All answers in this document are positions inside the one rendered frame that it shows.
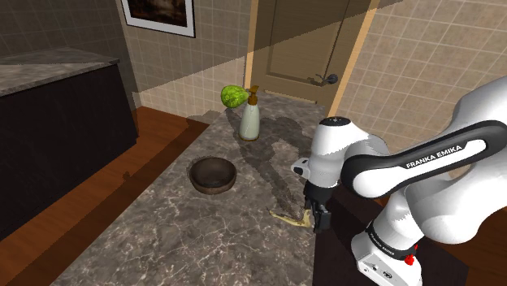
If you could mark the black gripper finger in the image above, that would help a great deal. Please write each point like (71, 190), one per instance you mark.
(321, 220)

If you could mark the framed wall picture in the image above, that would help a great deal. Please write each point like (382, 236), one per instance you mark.
(158, 16)

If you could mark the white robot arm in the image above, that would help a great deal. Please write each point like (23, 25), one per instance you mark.
(435, 190)

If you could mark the dark cabinet with stone top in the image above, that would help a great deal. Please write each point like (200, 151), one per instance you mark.
(59, 130)

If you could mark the brown door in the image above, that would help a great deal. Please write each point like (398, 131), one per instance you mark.
(301, 43)

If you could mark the yellow banana peel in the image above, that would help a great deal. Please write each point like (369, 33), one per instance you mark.
(291, 220)

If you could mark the dark brown bowl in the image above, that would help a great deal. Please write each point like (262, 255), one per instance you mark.
(212, 175)

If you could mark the dark robot stand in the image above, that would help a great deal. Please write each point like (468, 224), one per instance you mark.
(340, 253)

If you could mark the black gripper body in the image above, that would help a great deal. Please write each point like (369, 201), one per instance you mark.
(317, 194)

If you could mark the green bumpy fruit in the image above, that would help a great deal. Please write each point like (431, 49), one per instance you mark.
(233, 96)

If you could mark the white soap dispenser bottle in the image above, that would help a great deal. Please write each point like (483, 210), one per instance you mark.
(249, 120)

